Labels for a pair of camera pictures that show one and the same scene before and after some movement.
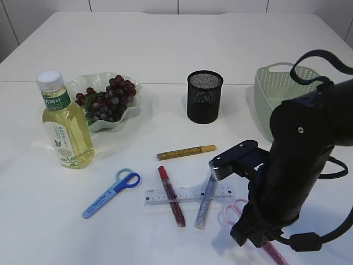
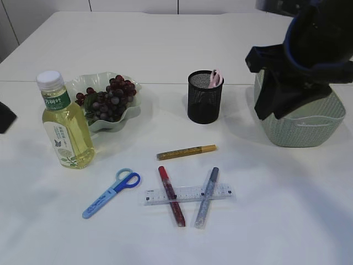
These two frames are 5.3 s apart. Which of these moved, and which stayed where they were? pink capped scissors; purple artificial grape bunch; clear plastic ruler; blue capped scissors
Moved: pink capped scissors
Stayed: clear plastic ruler; purple artificial grape bunch; blue capped scissors
